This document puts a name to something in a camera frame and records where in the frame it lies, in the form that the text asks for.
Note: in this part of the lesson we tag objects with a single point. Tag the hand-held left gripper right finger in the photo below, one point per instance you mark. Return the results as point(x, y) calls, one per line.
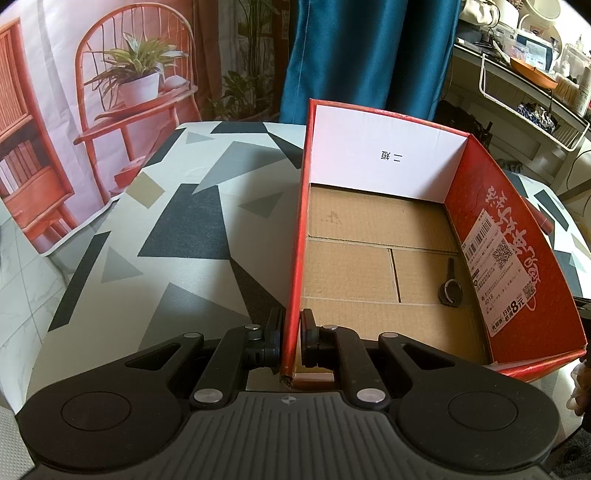
point(306, 338)

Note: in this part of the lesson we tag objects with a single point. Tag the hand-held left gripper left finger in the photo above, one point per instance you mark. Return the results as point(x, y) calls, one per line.
point(276, 337)

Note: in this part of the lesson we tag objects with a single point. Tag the red cardboard box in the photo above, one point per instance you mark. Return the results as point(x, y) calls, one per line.
point(383, 258)

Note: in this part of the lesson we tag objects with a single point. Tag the black bag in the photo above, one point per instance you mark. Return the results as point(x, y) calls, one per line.
point(461, 121)

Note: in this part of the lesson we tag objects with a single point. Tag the white desk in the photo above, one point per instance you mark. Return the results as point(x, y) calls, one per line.
point(512, 143)

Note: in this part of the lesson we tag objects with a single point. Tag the blue curtain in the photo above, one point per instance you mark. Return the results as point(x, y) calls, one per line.
point(369, 60)

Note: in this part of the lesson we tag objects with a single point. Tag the printed backdrop with red furniture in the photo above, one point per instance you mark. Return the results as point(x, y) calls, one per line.
point(92, 115)

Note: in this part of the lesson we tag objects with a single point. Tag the blue and white packets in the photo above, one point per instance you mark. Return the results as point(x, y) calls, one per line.
point(535, 118)

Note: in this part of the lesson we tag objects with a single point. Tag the orange bowl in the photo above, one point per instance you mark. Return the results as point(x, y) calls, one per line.
point(533, 74)

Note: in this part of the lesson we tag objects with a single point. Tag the cotton swab container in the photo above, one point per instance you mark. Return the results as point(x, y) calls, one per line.
point(572, 94)

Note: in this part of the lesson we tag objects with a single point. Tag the beige bag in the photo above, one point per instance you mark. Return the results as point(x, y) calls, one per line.
point(480, 13)

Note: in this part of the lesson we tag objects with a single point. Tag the round white mirror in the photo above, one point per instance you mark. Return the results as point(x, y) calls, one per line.
point(545, 21)

